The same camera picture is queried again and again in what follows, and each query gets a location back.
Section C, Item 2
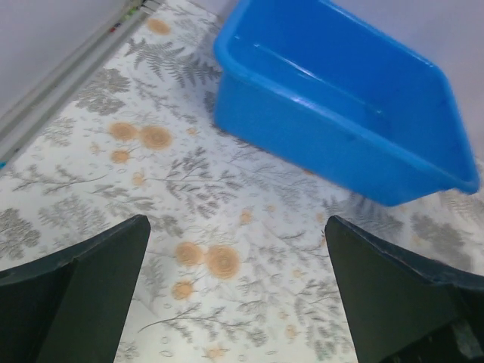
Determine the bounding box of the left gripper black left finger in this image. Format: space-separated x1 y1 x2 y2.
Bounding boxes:
1 215 150 363

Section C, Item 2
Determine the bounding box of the blue plastic bin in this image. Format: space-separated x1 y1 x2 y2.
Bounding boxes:
214 1 480 206

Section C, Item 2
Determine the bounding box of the aluminium rail frame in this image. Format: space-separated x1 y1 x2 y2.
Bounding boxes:
1 1 162 166

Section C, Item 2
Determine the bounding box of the floral table mat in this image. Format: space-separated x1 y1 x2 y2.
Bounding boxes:
1 1 483 362

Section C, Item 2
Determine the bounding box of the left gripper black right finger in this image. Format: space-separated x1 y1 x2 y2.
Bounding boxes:
324 216 483 362

